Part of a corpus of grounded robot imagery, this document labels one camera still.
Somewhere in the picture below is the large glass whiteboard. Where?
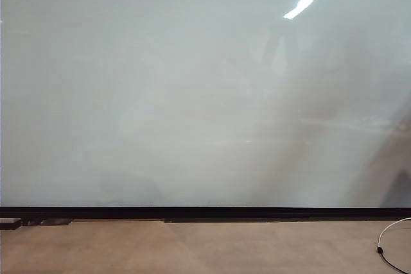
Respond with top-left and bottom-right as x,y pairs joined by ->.
0,0 -> 411,209

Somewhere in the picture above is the short glossy black shelf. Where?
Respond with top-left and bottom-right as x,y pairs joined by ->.
20,218 -> 73,227

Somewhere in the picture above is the long black marker tray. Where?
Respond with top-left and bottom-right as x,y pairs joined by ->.
163,217 -> 411,224

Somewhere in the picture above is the black rectangular block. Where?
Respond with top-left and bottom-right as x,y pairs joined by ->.
0,218 -> 21,231

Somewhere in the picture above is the black table edge frame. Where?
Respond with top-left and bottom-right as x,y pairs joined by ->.
0,206 -> 411,221

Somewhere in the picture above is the white cable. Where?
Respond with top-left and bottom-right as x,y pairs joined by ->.
377,218 -> 411,247

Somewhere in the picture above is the black cable with connector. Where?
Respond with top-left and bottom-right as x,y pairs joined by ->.
375,246 -> 411,274

